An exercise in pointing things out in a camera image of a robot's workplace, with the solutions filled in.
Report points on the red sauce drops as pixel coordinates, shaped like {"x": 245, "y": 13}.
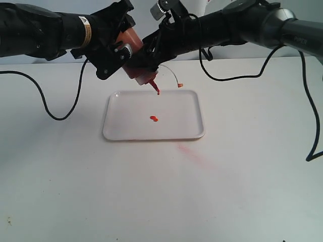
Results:
{"x": 154, "y": 118}

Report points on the red sauce squeeze bottle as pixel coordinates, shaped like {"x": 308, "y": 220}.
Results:
{"x": 149, "y": 53}

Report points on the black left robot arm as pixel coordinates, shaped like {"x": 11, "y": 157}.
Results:
{"x": 41, "y": 33}

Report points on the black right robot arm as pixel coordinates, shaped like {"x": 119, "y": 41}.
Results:
{"x": 258, "y": 22}

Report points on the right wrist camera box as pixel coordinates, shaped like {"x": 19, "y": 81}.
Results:
{"x": 160, "y": 8}

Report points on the white rectangular plastic tray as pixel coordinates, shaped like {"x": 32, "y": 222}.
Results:
{"x": 148, "y": 116}

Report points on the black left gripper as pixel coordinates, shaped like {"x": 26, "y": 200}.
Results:
{"x": 107, "y": 53}

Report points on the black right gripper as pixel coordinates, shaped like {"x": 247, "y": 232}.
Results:
{"x": 189, "y": 23}

